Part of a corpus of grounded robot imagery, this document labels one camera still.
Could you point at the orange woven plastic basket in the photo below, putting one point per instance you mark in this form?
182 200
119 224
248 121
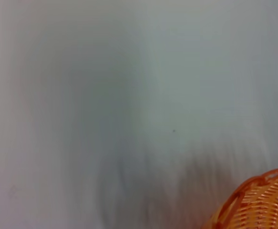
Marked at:
262 205

